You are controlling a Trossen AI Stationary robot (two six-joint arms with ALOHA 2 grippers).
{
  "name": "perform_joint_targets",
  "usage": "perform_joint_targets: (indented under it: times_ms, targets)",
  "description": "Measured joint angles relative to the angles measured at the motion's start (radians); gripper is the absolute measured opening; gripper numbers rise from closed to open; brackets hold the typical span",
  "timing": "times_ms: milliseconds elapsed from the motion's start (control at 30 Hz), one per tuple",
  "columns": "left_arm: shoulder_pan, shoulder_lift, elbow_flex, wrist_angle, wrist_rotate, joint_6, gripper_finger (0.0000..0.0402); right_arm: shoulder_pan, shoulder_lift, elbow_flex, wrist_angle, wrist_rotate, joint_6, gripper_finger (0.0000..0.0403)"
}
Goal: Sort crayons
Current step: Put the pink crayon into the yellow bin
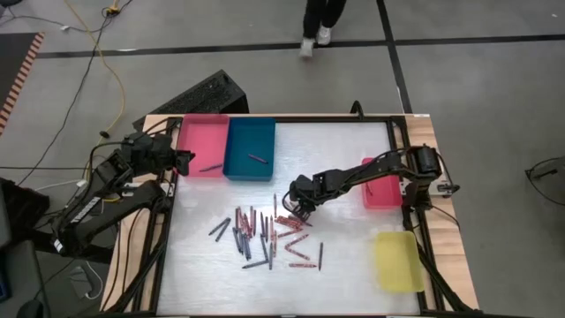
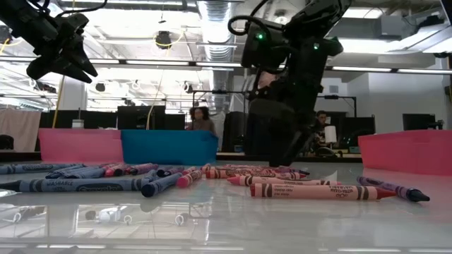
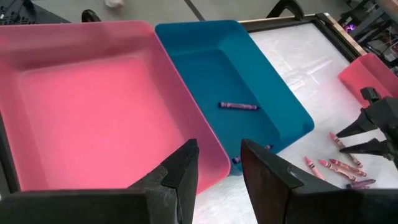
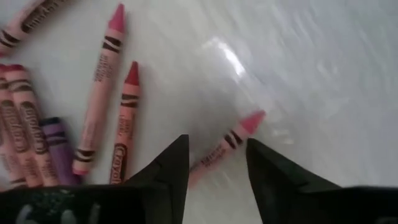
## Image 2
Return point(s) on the black partition panel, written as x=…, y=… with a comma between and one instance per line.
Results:
x=99, y=120

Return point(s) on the person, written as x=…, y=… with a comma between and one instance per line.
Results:
x=321, y=118
x=201, y=121

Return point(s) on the black chair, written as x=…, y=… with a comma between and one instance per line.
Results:
x=6, y=143

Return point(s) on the black rig frame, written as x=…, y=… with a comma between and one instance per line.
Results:
x=219, y=92
x=335, y=96

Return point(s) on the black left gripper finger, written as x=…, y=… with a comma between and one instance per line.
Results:
x=81, y=60
x=56, y=67

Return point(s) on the black cabinet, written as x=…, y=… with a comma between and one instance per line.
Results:
x=356, y=130

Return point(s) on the large pink plastic bin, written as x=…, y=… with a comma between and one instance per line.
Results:
x=81, y=146

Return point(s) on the beige curtain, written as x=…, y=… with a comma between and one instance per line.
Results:
x=19, y=128

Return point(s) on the small red plastic bin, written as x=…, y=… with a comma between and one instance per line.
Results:
x=406, y=151

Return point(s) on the blue plastic bin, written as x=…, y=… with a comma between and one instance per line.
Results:
x=169, y=148

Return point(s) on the long ceiling light strip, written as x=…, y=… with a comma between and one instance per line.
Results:
x=159, y=63

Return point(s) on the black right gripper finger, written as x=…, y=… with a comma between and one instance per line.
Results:
x=300, y=144
x=275, y=134

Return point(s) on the silver ventilation duct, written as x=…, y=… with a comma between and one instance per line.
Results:
x=215, y=35

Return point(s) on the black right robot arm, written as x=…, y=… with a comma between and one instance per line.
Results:
x=310, y=21

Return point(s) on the purple crayon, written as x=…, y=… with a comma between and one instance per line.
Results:
x=392, y=188
x=300, y=171
x=143, y=168
x=169, y=171

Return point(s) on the white cup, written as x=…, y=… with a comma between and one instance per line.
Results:
x=78, y=123

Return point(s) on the white paper roll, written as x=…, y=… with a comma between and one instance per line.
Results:
x=330, y=134

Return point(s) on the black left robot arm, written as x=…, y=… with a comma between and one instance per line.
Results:
x=17, y=17

